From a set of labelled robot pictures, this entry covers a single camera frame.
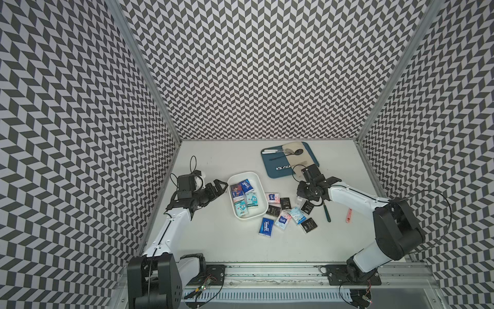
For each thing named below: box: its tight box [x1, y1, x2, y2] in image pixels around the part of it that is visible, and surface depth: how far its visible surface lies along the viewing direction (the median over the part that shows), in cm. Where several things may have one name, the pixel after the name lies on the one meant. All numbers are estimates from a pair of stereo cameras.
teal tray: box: [260, 141, 320, 179], surface depth 107 cm
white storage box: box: [227, 171, 269, 221], surface depth 93 cm
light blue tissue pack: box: [288, 207, 307, 225], surface depth 88 cm
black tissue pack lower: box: [300, 217, 318, 234], surface depth 86 cm
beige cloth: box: [281, 141, 315, 179], surface depth 112 cm
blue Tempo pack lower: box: [258, 217, 275, 238], surface depth 84 cm
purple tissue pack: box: [230, 182, 244, 199], surface depth 93 cm
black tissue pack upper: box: [300, 200, 315, 216], surface depth 91 cm
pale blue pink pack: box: [274, 210, 293, 230], surface depth 86 cm
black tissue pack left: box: [265, 204, 282, 217], surface depth 89 cm
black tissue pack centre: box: [279, 196, 293, 210], surface depth 93 cm
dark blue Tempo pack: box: [238, 178, 255, 194], surface depth 98 cm
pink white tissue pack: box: [265, 192, 281, 205], surface depth 93 cm
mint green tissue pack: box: [233, 199, 248, 217], surface depth 90 cm
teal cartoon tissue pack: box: [246, 191, 260, 208], surface depth 93 cm
